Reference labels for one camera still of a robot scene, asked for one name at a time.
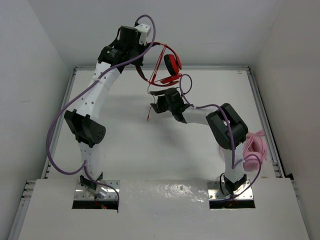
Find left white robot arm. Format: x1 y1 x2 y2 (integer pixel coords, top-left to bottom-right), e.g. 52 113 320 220
64 23 151 191

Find metal base plate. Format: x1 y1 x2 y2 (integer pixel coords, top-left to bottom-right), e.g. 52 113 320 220
73 180 120 201
207 180 254 201

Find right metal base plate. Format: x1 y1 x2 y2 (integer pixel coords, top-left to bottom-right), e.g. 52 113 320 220
207 180 254 201

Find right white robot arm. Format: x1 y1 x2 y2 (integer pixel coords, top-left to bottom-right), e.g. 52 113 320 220
150 87 249 195

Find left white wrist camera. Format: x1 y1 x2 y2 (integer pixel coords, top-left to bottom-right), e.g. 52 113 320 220
134 23 151 45

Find pink headphones with cable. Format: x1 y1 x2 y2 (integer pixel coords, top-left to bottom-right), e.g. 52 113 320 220
219 129 269 172

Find aluminium table frame rail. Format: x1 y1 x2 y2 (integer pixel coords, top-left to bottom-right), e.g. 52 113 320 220
7 65 298 240

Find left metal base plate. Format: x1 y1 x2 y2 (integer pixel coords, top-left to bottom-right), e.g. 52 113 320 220
73 180 120 201

